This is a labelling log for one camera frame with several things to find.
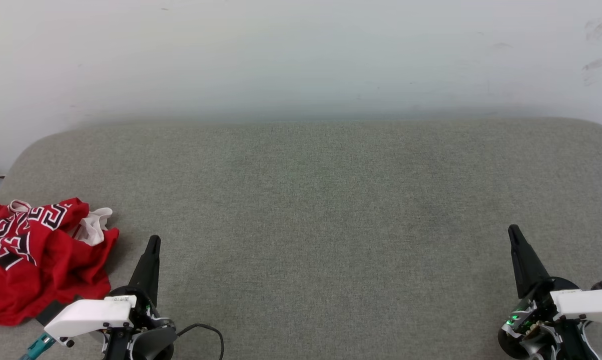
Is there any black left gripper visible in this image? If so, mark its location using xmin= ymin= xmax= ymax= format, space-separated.
xmin=110 ymin=235 xmax=177 ymax=331

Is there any teal camera cable connector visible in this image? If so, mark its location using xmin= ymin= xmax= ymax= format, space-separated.
xmin=21 ymin=332 xmax=56 ymax=360

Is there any grey fabric sofa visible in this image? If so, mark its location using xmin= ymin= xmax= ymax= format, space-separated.
xmin=0 ymin=117 xmax=602 ymax=360

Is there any red and white jersey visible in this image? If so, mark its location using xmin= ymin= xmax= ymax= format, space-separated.
xmin=0 ymin=197 xmax=120 ymax=327

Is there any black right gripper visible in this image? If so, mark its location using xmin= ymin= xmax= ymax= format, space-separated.
xmin=501 ymin=224 xmax=581 ymax=335

